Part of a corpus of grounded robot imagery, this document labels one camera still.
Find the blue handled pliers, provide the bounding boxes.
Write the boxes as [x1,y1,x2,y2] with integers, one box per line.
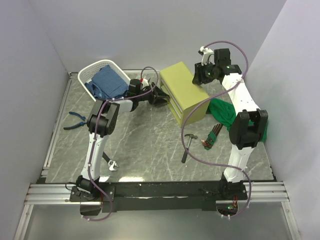
[63,111,87,131]

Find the black adjustable wrench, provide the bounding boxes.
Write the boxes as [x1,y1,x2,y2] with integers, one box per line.
[102,152,119,172]

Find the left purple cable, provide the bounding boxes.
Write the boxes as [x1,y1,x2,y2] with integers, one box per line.
[88,66,160,223]

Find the blue cloth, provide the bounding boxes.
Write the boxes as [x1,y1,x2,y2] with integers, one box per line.
[84,65,129,100]

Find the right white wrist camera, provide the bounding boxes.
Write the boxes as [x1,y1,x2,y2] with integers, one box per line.
[198,46,214,66]

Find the green cloth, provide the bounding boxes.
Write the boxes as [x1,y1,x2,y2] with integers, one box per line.
[206,97,270,143]

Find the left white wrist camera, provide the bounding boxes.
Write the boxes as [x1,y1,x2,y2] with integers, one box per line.
[140,77,151,88]

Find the hex key set green holder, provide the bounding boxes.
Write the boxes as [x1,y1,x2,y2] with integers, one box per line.
[201,123,223,150]

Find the black handled hammer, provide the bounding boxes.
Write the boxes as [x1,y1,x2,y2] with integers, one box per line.
[181,133,198,164]

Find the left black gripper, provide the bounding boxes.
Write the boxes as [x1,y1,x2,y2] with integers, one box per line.
[136,82,170,107]

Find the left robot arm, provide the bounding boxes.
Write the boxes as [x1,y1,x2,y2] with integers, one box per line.
[76,79,170,201]

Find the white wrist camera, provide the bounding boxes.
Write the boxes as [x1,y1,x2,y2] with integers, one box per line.
[198,46,214,66]
[140,77,151,88]

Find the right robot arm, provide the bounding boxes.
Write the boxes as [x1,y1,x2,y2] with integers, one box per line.
[192,46,268,200]

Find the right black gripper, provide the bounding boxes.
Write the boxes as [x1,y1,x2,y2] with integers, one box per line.
[191,60,218,86]

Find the white plastic basket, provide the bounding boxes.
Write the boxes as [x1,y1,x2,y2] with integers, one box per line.
[77,59,130,102]

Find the olive green tool chest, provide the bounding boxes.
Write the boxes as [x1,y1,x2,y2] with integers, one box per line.
[159,61,209,127]

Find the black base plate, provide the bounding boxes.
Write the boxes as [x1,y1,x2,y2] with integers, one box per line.
[69,181,248,213]

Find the aluminium frame rail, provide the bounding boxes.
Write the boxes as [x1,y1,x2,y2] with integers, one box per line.
[13,71,78,240]

